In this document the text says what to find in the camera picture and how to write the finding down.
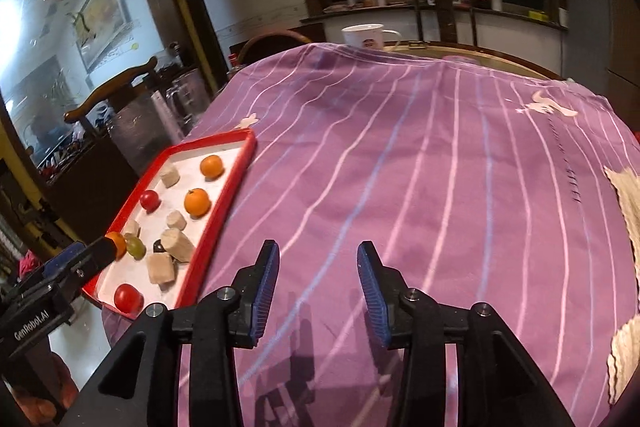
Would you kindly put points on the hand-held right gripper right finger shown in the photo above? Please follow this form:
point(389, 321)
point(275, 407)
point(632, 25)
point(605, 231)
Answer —
point(372, 302)

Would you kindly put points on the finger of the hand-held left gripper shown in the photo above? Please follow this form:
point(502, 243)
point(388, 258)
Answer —
point(97, 257)
point(65, 259)

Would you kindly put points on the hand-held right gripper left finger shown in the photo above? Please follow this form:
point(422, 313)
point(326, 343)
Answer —
point(260, 302)

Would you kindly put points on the orange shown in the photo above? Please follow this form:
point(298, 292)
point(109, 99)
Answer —
point(211, 167)
point(196, 202)
point(120, 240)

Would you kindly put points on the green grape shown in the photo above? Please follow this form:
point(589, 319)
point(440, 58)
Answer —
point(135, 247)

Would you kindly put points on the large red tomato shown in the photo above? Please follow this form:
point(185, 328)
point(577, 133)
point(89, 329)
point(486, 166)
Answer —
point(127, 298)

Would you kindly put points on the dark purple grape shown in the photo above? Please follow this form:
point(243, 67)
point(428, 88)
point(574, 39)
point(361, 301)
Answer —
point(159, 247)

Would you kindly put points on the beige cork large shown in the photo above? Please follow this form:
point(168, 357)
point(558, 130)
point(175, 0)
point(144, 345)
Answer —
point(161, 270)

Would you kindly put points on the beige cork tall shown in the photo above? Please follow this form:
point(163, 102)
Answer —
point(178, 245)

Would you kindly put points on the beige cork small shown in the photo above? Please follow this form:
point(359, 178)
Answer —
point(176, 220)

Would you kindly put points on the red rimmed white tray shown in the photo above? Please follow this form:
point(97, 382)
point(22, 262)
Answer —
point(191, 162)

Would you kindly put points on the small red tomato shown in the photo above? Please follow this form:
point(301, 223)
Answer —
point(149, 200)

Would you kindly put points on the cork in tray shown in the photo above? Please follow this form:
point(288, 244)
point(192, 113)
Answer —
point(169, 177)

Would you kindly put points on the purple striped tablecloth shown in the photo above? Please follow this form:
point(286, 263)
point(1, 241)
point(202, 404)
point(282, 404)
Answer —
point(400, 157)

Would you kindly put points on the curved wooden chair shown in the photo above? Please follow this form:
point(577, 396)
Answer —
point(116, 84)

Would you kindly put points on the beige lace doily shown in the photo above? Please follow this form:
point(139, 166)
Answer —
point(623, 357)
point(628, 199)

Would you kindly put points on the white mug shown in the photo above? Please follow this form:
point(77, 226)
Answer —
point(367, 37)

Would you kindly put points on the framed wall picture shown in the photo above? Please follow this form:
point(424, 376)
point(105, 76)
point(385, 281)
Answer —
point(102, 14)

